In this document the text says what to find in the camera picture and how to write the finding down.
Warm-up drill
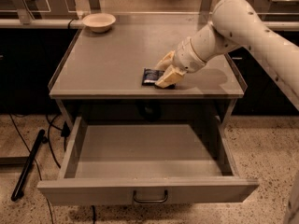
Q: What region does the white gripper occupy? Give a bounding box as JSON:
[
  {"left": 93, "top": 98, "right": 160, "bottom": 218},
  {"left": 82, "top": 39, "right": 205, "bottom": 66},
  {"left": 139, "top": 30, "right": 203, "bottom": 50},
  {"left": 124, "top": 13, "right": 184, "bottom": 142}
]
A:
[{"left": 155, "top": 36, "right": 206, "bottom": 89}]

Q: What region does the blue rxbar wrapper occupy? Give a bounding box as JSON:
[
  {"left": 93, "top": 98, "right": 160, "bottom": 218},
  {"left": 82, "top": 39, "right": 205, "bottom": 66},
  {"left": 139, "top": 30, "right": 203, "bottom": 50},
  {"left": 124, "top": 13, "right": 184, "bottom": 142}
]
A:
[{"left": 141, "top": 68, "right": 164, "bottom": 89}]

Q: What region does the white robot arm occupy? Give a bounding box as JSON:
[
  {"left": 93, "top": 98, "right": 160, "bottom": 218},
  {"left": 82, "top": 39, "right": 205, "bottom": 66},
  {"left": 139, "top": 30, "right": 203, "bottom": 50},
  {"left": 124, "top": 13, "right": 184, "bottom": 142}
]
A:
[{"left": 156, "top": 0, "right": 299, "bottom": 224}]

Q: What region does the grey counter cabinet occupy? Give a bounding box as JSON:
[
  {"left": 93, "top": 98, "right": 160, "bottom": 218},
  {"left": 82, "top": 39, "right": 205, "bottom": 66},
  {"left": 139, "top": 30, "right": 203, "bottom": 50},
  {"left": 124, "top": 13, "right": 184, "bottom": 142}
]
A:
[{"left": 50, "top": 13, "right": 247, "bottom": 126}]

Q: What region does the grey open drawer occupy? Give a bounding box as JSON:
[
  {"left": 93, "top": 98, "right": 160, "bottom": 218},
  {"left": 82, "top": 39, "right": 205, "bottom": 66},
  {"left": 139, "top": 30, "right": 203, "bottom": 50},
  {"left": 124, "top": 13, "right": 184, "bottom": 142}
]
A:
[{"left": 38, "top": 117, "right": 259, "bottom": 205}]

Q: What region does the white bowl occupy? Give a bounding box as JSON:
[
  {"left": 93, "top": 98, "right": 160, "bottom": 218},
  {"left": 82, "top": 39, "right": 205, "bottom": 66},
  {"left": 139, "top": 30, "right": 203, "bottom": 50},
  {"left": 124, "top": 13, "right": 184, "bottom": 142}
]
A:
[{"left": 82, "top": 13, "right": 116, "bottom": 33}]

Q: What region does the black bar on floor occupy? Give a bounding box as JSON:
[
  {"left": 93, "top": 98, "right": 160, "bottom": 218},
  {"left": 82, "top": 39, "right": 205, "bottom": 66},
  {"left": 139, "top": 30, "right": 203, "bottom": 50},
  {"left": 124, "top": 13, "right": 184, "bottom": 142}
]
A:
[{"left": 11, "top": 130, "right": 45, "bottom": 202}]

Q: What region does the metal drawer handle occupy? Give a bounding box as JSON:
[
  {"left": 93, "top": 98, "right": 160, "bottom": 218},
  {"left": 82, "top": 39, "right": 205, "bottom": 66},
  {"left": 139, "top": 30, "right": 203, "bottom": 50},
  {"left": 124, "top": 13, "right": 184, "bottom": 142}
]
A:
[{"left": 133, "top": 190, "right": 168, "bottom": 204}]

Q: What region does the black floor cable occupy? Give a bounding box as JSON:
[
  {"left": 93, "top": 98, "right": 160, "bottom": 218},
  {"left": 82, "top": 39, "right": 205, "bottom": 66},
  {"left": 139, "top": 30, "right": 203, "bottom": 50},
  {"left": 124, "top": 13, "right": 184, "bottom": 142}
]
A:
[{"left": 8, "top": 113, "right": 70, "bottom": 224}]

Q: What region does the white horizontal rail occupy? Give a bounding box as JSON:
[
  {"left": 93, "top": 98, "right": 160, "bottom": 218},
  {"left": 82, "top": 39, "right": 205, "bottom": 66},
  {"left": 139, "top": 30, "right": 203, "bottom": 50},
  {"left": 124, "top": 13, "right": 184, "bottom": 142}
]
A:
[{"left": 0, "top": 19, "right": 299, "bottom": 32}]

